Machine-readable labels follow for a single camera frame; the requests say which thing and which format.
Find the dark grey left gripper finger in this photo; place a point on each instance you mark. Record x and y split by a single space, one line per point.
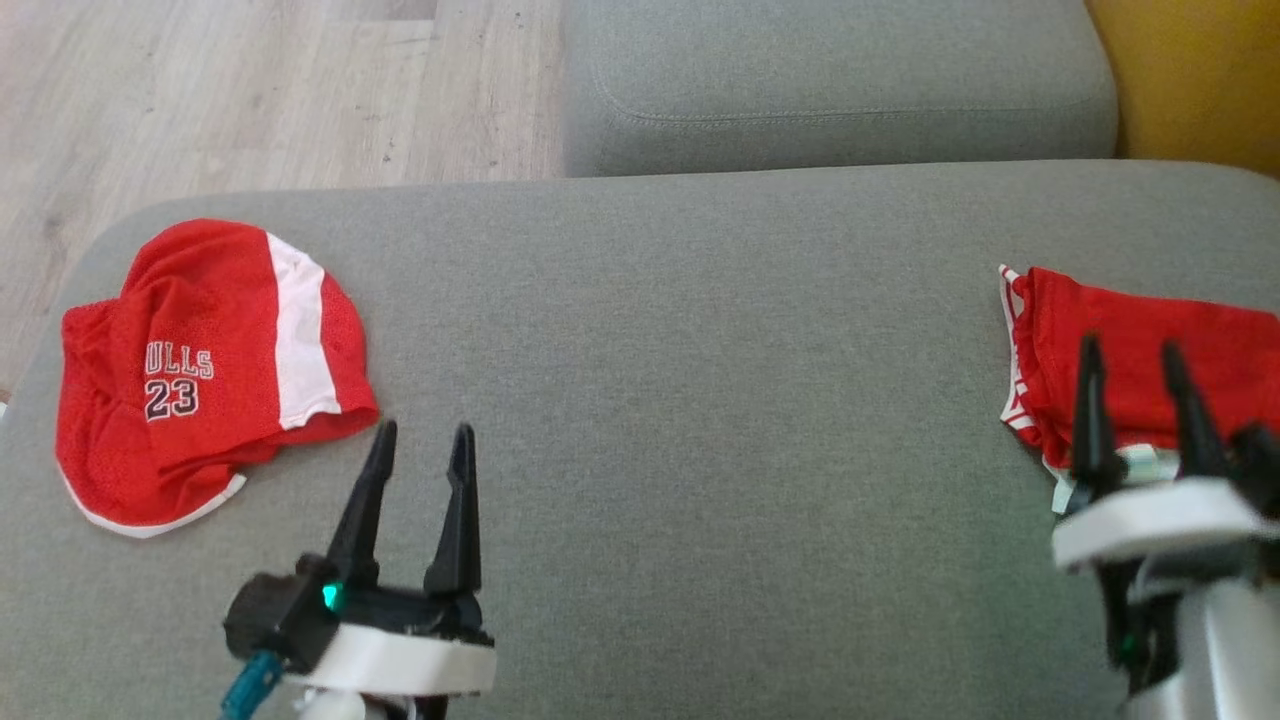
362 520
460 530

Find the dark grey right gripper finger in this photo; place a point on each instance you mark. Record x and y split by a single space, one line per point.
1198 440
1095 440

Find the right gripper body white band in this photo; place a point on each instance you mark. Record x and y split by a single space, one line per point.
1160 520

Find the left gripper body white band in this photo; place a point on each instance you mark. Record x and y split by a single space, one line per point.
400 660

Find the red and white jersey shirt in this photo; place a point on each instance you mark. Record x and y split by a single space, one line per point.
1130 330

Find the red Bulls 23 shorts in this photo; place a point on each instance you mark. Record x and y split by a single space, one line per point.
200 330

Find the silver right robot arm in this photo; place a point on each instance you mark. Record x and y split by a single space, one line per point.
1220 650

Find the large grey sofa seat cushion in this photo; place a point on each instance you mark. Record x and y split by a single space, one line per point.
680 400

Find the yellow sofa backrest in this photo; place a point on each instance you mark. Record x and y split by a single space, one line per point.
1200 80

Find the grey sofa ottoman cushion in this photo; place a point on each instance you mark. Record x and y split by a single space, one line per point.
840 90

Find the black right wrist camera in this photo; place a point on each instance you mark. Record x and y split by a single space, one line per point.
1260 460

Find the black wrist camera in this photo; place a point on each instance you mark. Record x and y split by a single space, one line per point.
1260 460
280 615

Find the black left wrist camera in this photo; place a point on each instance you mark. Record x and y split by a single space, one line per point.
280 615

